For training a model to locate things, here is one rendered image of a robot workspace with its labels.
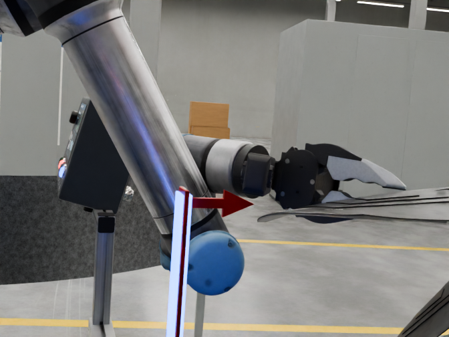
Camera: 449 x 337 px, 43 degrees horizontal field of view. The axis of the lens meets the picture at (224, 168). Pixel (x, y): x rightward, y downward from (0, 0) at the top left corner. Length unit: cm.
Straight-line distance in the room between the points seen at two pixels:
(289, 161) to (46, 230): 160
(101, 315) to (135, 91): 54
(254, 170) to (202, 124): 788
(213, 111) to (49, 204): 647
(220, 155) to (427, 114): 641
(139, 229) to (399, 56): 506
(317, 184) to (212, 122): 784
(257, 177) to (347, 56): 614
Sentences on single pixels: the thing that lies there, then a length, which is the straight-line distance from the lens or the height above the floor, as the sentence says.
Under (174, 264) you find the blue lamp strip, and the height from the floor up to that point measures 113.
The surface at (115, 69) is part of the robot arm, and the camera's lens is 62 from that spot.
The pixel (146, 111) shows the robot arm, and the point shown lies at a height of 125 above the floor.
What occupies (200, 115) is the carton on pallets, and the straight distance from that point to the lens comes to 847.
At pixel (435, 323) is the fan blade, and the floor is 102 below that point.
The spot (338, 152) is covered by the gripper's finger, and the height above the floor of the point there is 122.
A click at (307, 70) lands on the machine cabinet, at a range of 658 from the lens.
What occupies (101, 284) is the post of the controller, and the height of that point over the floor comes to 93.
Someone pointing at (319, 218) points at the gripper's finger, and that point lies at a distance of 67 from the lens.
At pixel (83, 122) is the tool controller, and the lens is 103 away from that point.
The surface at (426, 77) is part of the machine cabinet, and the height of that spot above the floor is 171.
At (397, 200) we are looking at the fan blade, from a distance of 56.
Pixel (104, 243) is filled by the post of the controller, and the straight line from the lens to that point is 102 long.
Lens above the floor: 127
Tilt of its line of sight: 7 degrees down
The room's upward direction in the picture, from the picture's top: 4 degrees clockwise
